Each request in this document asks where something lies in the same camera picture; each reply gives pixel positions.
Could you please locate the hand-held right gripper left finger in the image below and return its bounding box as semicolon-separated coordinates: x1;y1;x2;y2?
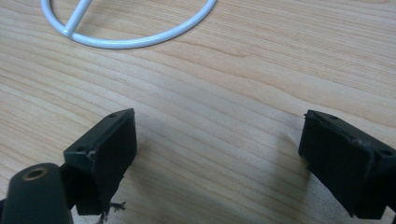
60;107;138;217

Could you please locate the white metal wire stand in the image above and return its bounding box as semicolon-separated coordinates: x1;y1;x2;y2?
40;0;218;50

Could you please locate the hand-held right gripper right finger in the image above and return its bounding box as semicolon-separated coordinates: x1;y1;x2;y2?
298;109;396;220

